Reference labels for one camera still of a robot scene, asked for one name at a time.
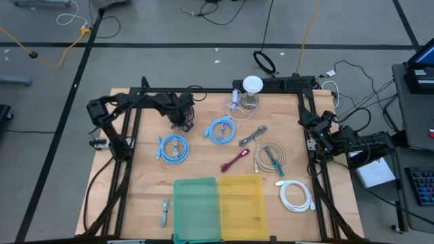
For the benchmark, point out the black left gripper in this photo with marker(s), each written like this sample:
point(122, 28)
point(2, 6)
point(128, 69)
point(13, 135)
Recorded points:
point(181, 108)

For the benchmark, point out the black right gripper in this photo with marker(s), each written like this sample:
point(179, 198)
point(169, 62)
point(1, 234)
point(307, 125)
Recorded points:
point(322, 133)

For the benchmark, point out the yellow translucent plastic bin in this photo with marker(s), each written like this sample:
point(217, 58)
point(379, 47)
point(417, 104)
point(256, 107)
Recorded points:
point(242, 206)

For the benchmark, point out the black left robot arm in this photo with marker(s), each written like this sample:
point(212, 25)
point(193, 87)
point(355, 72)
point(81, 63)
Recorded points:
point(117, 145)

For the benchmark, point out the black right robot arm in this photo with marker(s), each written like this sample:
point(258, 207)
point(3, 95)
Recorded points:
point(366, 144)

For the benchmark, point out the black power strip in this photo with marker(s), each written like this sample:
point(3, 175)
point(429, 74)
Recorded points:
point(288, 83)

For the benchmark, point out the small white adapter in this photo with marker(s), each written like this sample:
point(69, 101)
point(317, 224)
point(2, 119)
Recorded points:
point(331, 72)

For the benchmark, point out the white dome lamp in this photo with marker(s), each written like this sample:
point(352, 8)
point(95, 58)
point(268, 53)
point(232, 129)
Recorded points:
point(252, 84)

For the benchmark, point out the green translucent plastic bin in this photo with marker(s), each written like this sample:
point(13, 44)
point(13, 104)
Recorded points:
point(196, 210)

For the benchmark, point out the white box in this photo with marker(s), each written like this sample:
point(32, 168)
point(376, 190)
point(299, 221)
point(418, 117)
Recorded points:
point(374, 173)

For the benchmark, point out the grey side table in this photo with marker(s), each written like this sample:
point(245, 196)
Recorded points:
point(417, 115)

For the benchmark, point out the black device box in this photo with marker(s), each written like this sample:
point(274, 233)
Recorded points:
point(417, 84)

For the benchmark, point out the small red object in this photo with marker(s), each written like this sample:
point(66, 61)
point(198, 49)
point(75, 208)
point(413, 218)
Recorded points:
point(432, 134)

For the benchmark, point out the silver aluminium bar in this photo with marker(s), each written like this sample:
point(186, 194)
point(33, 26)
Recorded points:
point(125, 242)

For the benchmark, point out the laptop screen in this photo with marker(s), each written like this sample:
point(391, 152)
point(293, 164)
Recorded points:
point(425, 56)

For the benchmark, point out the black keyboard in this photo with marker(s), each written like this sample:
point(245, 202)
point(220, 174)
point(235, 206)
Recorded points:
point(422, 186)

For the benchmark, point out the black caster wheel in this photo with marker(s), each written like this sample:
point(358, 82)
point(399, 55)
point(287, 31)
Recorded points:
point(396, 228)

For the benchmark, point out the black round floor puck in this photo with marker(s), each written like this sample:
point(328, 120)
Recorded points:
point(33, 54)

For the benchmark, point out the grey floor bar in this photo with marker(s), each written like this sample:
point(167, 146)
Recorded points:
point(15, 80)

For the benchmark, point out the black chair base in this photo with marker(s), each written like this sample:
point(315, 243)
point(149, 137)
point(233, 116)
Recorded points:
point(4, 115)

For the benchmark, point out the grey metal object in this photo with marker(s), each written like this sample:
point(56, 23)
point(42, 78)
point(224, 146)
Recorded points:
point(40, 2)

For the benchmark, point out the silver arm base bracket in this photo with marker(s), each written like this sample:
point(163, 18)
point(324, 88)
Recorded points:
point(311, 145)
point(98, 144)

